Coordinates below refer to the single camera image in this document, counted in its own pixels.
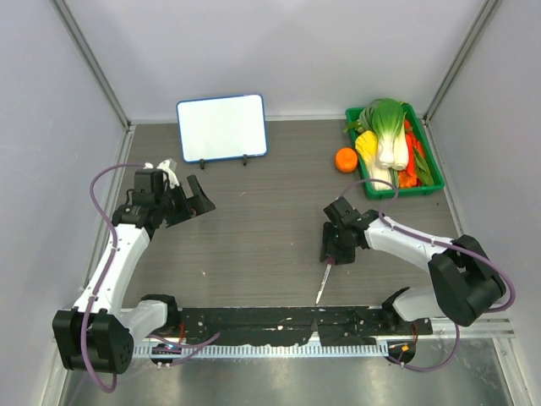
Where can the green toy pea pods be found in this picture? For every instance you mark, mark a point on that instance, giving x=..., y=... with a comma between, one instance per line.
x=422, y=169

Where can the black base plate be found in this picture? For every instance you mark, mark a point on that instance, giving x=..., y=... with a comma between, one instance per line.
x=287, y=326

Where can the orange toy fruit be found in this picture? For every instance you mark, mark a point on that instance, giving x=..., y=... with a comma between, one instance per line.
x=346, y=160

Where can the toy bok choy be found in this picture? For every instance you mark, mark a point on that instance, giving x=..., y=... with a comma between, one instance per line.
x=387, y=121

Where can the blue framed whiteboard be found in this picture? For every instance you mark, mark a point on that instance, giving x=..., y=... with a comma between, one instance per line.
x=222, y=128

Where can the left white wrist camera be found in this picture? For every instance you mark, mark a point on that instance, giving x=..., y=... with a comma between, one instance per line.
x=168, y=167

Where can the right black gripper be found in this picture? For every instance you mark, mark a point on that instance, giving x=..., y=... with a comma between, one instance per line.
x=341, y=256

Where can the white slotted cable duct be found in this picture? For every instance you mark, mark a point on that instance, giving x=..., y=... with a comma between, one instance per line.
x=310, y=350

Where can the white marker magenta cap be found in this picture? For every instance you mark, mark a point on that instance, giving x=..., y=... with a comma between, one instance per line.
x=329, y=265

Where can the red toy peppers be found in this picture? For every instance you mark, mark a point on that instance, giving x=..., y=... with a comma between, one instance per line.
x=408, y=177

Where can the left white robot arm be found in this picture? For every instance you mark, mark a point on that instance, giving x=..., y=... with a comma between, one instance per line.
x=95, y=334

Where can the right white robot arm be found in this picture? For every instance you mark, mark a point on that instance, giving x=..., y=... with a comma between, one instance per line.
x=463, y=283

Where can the wire whiteboard stand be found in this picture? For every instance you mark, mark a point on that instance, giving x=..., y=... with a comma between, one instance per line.
x=203, y=163

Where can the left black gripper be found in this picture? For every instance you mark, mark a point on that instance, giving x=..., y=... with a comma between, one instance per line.
x=186, y=212

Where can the green plastic basket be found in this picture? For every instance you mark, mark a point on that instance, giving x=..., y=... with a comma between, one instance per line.
x=430, y=164

